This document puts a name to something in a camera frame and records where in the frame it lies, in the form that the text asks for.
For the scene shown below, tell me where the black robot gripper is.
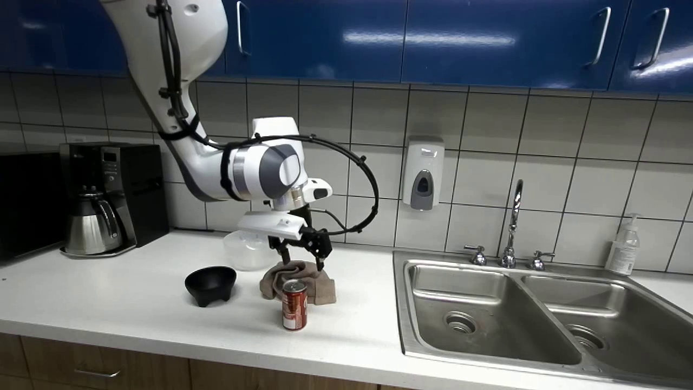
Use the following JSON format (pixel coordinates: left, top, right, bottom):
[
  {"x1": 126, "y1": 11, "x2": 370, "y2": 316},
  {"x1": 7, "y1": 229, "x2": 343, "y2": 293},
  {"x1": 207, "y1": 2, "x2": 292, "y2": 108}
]
[{"x1": 266, "y1": 224, "x2": 336, "y2": 275}]

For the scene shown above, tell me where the red soda can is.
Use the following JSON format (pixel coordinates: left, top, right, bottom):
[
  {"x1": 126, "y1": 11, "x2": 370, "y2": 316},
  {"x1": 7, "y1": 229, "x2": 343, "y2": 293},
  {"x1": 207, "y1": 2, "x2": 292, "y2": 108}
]
[{"x1": 279, "y1": 277, "x2": 311, "y2": 334}]

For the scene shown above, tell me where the translucent plastic bowl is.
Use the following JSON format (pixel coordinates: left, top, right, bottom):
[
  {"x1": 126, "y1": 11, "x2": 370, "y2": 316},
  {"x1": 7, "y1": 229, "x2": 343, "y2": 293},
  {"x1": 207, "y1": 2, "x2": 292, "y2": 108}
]
[{"x1": 220, "y1": 227, "x2": 282, "y2": 273}]

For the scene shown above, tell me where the black bowl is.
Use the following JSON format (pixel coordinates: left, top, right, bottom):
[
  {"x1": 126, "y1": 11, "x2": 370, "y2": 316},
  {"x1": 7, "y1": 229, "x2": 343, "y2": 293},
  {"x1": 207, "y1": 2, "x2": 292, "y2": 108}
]
[{"x1": 181, "y1": 264, "x2": 240, "y2": 309}]

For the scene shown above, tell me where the clear soap bottle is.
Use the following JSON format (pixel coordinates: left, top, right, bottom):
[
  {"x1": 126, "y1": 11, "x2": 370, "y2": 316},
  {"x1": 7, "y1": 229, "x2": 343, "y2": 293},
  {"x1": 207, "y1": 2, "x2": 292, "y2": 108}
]
[{"x1": 604, "y1": 212, "x2": 642, "y2": 279}]

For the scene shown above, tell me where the brown folded towel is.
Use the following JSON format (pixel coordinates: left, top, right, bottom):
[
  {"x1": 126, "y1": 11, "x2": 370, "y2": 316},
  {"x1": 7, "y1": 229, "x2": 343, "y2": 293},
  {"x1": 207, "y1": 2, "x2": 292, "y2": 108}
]
[{"x1": 257, "y1": 260, "x2": 337, "y2": 306}]

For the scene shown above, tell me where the black coffee maker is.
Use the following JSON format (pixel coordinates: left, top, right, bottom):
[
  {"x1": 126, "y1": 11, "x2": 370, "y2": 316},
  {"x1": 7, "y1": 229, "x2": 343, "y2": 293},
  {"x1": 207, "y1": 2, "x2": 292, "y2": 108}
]
[{"x1": 57, "y1": 140, "x2": 171, "y2": 260}]

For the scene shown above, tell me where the wooden lower cabinet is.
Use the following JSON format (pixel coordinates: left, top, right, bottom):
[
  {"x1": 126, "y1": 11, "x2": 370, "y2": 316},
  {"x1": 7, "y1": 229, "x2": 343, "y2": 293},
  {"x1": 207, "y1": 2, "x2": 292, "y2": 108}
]
[{"x1": 0, "y1": 330, "x2": 385, "y2": 390}]

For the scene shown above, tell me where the stainless steel carafe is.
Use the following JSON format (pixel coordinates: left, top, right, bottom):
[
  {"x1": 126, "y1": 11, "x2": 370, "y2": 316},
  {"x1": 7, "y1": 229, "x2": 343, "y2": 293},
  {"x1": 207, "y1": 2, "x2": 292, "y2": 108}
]
[{"x1": 63, "y1": 188, "x2": 126, "y2": 260}]

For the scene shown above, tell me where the stainless steel double sink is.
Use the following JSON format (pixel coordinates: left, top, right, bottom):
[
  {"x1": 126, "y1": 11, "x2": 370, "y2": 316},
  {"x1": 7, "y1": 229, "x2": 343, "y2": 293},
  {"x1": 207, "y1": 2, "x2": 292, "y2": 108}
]
[{"x1": 391, "y1": 250, "x2": 693, "y2": 390}]

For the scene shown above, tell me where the chrome sink faucet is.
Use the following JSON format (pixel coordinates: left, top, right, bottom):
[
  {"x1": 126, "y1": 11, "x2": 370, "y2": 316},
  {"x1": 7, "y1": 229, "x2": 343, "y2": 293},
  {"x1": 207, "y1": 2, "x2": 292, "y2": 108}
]
[{"x1": 498, "y1": 177, "x2": 525, "y2": 270}]

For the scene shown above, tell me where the blue upper cabinet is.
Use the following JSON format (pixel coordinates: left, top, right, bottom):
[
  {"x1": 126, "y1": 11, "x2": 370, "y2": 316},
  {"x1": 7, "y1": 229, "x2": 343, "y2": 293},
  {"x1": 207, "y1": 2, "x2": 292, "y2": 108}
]
[{"x1": 0, "y1": 0, "x2": 693, "y2": 98}]

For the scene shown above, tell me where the black steel microwave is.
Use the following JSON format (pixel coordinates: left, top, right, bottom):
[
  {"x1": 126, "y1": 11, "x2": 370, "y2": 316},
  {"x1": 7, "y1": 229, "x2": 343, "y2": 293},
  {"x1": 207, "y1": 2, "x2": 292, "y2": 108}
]
[{"x1": 0, "y1": 149, "x2": 70, "y2": 266}]

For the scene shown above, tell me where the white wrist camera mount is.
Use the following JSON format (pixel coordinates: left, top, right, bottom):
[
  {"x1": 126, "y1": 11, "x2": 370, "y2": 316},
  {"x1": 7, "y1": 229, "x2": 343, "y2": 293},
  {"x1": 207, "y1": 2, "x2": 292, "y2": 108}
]
[{"x1": 235, "y1": 211, "x2": 311, "y2": 248}]

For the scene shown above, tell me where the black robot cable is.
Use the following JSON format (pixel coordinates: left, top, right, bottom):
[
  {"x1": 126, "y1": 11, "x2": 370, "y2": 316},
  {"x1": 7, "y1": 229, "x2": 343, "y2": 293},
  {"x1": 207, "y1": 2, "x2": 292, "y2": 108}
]
[{"x1": 144, "y1": 0, "x2": 380, "y2": 239}]

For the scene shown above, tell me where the white wall soap dispenser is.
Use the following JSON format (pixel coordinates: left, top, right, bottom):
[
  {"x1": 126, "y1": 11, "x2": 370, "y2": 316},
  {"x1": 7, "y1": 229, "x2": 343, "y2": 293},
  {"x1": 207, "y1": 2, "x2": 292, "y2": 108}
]
[{"x1": 399, "y1": 139, "x2": 446, "y2": 212}]

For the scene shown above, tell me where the chrome faucet handle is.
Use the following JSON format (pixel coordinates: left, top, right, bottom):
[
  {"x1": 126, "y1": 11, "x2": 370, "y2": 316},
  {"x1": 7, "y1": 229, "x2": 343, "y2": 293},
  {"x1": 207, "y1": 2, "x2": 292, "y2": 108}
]
[
  {"x1": 525, "y1": 250, "x2": 555, "y2": 273},
  {"x1": 461, "y1": 243, "x2": 490, "y2": 269}
]

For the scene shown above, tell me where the silver upper cabinet handle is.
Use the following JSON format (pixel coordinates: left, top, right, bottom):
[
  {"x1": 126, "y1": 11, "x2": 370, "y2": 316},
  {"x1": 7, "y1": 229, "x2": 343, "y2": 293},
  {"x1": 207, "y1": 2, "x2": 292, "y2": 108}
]
[
  {"x1": 232, "y1": 0, "x2": 249, "y2": 56},
  {"x1": 632, "y1": 4, "x2": 673, "y2": 71},
  {"x1": 589, "y1": 4, "x2": 614, "y2": 69}
]

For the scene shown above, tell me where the silver drawer handle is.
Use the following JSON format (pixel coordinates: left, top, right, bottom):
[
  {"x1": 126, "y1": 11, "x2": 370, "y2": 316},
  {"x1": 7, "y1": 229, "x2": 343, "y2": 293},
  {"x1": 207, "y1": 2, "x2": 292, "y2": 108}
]
[{"x1": 69, "y1": 367, "x2": 122, "y2": 384}]

